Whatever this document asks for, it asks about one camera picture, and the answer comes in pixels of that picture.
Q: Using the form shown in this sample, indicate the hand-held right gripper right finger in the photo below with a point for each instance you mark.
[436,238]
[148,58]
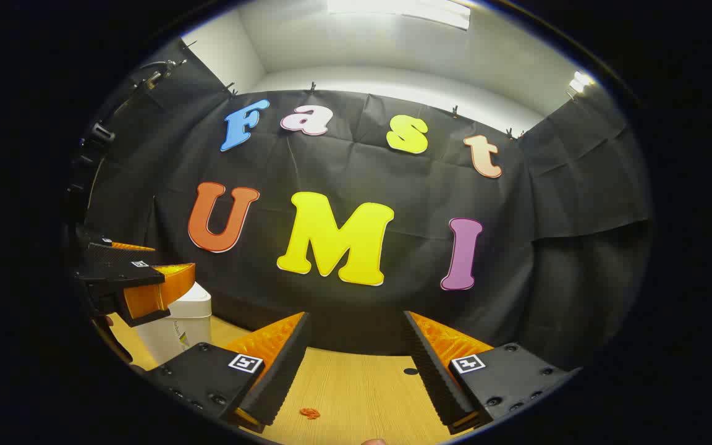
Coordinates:
[430,377]

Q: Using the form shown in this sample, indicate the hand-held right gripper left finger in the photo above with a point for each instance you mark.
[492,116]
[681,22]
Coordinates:
[282,371]

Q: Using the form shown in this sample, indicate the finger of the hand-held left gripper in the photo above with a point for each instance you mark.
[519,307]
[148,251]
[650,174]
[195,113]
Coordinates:
[115,269]
[93,238]

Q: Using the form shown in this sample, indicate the orange paper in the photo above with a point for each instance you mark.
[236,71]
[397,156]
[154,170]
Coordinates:
[309,413]

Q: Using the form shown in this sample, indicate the white desktop garbage bin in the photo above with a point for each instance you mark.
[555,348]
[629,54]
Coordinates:
[192,309]

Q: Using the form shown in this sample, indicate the wooden desktop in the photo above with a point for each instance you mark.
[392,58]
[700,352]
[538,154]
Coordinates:
[356,395]

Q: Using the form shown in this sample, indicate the black backdrop cloth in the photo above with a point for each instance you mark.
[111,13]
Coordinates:
[418,198]

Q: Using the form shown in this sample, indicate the small ceiling light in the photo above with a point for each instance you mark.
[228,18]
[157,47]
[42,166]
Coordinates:
[580,81]

